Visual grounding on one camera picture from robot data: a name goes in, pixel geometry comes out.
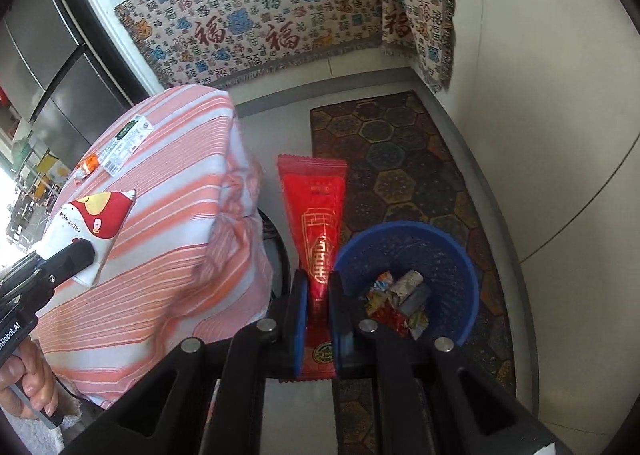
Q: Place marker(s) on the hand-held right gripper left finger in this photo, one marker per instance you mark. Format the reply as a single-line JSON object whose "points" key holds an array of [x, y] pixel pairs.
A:
{"points": [[301, 335]]}

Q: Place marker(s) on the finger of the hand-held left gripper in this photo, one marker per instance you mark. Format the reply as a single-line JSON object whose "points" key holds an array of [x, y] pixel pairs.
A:
{"points": [[75, 255]]}

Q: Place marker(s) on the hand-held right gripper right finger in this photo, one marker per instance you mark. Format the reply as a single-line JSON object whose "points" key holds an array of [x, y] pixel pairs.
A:
{"points": [[342, 350]]}

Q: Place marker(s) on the white red snack packet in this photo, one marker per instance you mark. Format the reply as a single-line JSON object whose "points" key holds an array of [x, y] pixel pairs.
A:
{"points": [[100, 215]]}

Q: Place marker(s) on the long red snack packet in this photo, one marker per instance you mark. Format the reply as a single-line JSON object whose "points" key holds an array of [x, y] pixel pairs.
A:
{"points": [[315, 215]]}

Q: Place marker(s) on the blue plastic basket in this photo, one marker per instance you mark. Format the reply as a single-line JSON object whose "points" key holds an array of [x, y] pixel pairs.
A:
{"points": [[450, 255]]}

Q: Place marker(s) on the person's left hand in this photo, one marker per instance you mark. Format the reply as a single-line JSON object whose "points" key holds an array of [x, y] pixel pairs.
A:
{"points": [[35, 380]]}

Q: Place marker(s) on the crumpled red wrapper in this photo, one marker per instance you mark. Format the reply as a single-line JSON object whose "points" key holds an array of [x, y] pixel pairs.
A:
{"points": [[392, 322]]}

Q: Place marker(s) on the colourful crumpled wrapper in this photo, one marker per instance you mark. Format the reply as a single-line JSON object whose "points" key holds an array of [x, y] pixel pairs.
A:
{"points": [[380, 287]]}

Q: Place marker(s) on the shelf of colourful goods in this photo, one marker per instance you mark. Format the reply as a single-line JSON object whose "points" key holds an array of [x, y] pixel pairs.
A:
{"points": [[35, 190]]}

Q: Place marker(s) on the yellow green wrapper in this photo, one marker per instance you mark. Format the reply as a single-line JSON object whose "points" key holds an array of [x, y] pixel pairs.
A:
{"points": [[419, 325]]}

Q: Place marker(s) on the dark grey wrapper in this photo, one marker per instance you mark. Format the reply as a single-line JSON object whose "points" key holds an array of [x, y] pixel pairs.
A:
{"points": [[417, 304]]}

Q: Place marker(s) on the small orange wrapper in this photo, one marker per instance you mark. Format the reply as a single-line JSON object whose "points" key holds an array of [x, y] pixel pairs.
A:
{"points": [[87, 166]]}

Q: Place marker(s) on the beige rolled wrapper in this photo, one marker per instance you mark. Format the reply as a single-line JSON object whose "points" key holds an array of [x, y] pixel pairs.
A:
{"points": [[406, 282]]}

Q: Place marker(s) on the flat white green wrapper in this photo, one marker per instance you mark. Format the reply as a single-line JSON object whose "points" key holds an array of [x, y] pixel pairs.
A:
{"points": [[125, 145]]}

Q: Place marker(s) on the pink striped tablecloth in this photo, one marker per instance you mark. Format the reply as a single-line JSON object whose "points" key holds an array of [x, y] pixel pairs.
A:
{"points": [[175, 185]]}

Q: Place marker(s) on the white fluffy cloth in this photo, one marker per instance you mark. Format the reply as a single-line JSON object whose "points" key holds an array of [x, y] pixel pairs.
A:
{"points": [[40, 435]]}

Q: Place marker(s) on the grey steel refrigerator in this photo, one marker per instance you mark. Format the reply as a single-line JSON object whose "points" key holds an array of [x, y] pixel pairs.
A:
{"points": [[60, 75]]}

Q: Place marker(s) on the hexagon patterned rug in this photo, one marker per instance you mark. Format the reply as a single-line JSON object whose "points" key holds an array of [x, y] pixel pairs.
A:
{"points": [[400, 145]]}

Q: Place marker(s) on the large patterned sofa blanket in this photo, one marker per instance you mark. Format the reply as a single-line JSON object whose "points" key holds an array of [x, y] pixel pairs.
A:
{"points": [[250, 10]]}

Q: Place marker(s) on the narrow patterned hanging blanket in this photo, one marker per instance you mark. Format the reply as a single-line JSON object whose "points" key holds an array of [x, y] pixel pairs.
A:
{"points": [[420, 10]]}

